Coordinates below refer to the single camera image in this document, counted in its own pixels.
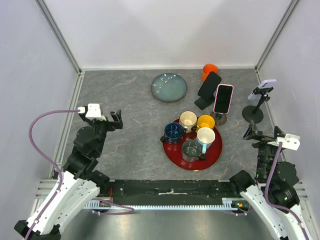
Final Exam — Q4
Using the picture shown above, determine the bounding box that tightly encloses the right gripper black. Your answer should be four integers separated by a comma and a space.
242, 119, 285, 179

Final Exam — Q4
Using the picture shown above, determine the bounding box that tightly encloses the black tripod phone stand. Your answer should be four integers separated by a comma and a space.
242, 88, 273, 124

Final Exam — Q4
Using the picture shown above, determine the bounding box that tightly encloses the purple case phone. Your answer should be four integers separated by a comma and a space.
248, 79, 277, 100

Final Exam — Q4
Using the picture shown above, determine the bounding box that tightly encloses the pink case phone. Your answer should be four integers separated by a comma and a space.
213, 84, 234, 114

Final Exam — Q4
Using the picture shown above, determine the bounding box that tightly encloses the red round tray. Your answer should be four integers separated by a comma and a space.
162, 119, 223, 171

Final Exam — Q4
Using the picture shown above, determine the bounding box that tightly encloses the black phone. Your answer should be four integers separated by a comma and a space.
198, 71, 222, 101

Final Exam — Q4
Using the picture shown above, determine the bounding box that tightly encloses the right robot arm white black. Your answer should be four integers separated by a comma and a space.
229, 121, 312, 240

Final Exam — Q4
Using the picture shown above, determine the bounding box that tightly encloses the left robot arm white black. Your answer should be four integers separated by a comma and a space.
14, 103, 123, 240

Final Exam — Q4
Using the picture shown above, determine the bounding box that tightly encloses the wooden base phone stand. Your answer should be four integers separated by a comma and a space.
210, 111, 227, 126

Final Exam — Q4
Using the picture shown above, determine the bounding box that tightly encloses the black folding phone stand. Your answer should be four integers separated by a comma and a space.
194, 93, 216, 110

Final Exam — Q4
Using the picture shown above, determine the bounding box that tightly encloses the dark blue mug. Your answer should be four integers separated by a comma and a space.
160, 122, 184, 145

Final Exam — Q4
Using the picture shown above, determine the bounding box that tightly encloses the light blue white mug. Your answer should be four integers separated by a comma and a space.
196, 127, 216, 154

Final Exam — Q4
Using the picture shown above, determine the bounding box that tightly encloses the teal ceramic plate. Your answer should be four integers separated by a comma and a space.
150, 73, 187, 102

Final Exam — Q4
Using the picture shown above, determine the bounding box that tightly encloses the yellow cup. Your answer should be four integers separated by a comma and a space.
196, 114, 216, 132

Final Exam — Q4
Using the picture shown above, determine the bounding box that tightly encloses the cream mug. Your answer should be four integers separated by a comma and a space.
179, 111, 198, 134

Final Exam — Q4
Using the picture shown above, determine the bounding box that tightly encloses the grey mug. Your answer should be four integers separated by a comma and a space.
181, 139, 206, 163

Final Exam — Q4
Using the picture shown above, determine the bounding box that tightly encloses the orange mug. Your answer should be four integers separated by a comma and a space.
201, 63, 219, 82

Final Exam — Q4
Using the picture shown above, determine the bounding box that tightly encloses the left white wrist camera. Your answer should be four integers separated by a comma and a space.
77, 103, 107, 121

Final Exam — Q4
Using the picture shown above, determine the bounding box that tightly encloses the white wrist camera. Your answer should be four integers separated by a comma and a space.
77, 103, 107, 121
267, 133, 301, 151

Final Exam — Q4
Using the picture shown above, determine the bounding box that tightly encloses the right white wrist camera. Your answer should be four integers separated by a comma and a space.
267, 133, 301, 151

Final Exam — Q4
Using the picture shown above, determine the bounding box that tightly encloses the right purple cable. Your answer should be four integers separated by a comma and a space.
264, 141, 313, 240

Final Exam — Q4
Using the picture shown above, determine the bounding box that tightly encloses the purple cable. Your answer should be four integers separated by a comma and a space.
24, 109, 136, 240
264, 141, 313, 240

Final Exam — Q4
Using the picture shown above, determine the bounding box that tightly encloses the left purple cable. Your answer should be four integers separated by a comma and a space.
24, 109, 136, 240

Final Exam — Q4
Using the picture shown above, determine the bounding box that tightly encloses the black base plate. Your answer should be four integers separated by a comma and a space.
98, 179, 240, 199

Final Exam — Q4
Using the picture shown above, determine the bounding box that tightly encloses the right aluminium frame post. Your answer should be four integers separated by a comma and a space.
254, 0, 300, 73

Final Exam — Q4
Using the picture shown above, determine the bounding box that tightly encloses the aluminium frame post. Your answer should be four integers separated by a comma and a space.
254, 0, 300, 73
34, 0, 83, 75

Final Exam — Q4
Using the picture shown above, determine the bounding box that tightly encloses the left aluminium frame post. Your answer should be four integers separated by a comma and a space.
34, 0, 83, 75

